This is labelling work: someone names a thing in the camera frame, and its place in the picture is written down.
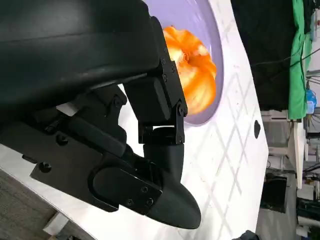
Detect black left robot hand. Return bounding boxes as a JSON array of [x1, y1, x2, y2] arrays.
[[0, 0, 202, 230]]

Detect orange and white bread roll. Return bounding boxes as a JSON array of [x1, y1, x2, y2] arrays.
[[162, 25, 217, 116]]

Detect lilac plate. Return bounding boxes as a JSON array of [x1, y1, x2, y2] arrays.
[[143, 0, 224, 128]]

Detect black cloth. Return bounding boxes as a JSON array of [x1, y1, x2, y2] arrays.
[[229, 0, 313, 111]]

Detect white cabinet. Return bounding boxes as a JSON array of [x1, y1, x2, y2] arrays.
[[259, 109, 308, 191]]

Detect green cloth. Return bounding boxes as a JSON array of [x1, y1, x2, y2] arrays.
[[287, 0, 313, 121]]

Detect blue bottle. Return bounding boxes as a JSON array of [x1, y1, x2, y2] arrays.
[[306, 88, 318, 115]]

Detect black floor box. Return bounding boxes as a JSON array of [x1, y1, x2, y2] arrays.
[[261, 172, 288, 214]]

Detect black cable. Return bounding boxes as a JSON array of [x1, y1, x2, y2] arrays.
[[249, 47, 320, 68]]

